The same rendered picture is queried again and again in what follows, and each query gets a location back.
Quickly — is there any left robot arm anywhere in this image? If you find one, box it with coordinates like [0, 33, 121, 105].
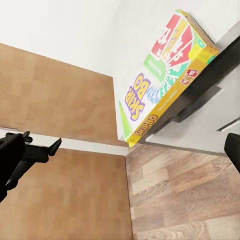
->
[0, 131, 62, 203]

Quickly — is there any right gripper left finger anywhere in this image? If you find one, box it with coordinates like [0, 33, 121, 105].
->
[0, 132, 26, 193]

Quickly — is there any board game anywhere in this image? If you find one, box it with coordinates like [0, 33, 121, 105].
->
[118, 9, 219, 148]

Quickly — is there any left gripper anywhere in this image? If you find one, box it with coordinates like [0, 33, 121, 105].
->
[14, 131, 62, 174]

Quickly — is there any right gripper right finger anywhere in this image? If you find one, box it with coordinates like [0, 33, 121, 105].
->
[224, 133, 240, 173]

